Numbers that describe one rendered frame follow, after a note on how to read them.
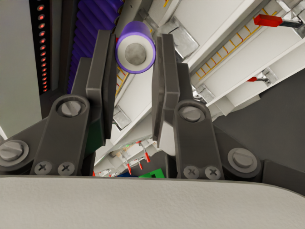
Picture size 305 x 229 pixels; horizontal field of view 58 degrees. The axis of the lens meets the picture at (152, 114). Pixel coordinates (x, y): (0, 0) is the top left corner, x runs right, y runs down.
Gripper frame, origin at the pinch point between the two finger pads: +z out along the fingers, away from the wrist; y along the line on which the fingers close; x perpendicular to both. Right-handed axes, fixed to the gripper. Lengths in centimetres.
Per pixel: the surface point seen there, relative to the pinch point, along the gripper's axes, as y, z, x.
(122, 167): -6, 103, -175
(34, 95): -9.5, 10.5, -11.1
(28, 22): -6.4, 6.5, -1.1
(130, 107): -0.5, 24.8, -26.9
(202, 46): 6.7, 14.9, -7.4
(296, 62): 36, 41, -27
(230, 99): 29, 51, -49
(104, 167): -13, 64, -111
